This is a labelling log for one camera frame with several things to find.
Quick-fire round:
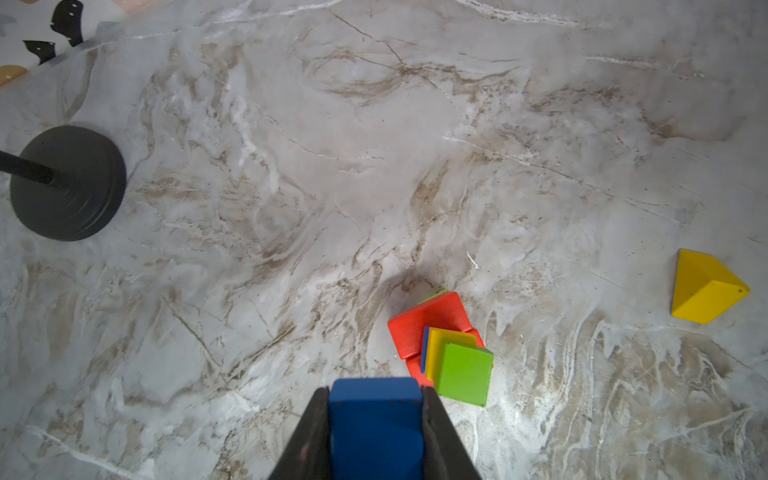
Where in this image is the small blue cube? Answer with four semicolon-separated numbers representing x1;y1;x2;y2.
420;326;431;376

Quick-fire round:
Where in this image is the dark blue square block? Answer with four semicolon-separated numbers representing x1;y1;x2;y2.
328;377;425;479

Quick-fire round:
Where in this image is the red block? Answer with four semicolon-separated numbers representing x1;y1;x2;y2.
406;327;485;386
387;292;472;360

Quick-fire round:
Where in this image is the small yellow cube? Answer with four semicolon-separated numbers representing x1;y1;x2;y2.
425;327;481;381

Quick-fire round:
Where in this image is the lime green long block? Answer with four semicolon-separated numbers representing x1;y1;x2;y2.
420;290;450;303

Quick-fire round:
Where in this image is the black microphone stand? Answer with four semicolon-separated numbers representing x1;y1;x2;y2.
1;125;127;242

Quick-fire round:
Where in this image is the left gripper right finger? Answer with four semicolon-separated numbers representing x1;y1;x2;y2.
421;387;481;480

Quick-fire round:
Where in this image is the yellow block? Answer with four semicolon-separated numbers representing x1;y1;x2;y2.
670;249;751;325

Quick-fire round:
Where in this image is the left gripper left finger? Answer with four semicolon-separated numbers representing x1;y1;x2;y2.
268;387;332;480

